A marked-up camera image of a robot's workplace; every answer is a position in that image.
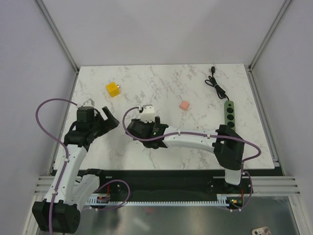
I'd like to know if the pink plug adapter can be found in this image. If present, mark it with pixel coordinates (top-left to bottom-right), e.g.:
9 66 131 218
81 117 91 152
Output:
179 101 190 111

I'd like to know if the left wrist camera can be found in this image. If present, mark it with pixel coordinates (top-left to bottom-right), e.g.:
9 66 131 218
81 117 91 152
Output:
82 99 94 107

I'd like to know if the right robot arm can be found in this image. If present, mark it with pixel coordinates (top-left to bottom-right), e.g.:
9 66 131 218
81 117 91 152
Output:
126 117 245 193

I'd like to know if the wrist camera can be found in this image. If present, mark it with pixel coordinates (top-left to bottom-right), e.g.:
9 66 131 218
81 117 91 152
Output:
82 99 94 107
139 104 155 123

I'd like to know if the white cable duct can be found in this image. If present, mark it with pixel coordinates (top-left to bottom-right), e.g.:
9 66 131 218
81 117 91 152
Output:
85 194 244 207

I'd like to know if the black power cord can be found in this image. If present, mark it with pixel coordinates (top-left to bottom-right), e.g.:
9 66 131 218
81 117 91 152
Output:
204 66 229 100

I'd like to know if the green power strip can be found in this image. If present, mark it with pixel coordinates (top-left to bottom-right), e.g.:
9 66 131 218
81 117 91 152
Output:
224 100 236 131

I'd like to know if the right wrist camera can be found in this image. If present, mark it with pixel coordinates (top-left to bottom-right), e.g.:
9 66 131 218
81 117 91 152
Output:
139 104 155 123

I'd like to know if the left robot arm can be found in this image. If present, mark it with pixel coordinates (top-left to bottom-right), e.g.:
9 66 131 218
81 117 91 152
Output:
32 106 119 234

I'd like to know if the yellow cube socket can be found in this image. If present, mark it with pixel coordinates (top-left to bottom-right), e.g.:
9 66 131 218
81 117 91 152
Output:
106 82 120 97

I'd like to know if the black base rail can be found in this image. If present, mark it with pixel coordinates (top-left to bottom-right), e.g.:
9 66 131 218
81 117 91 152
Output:
78 168 255 203

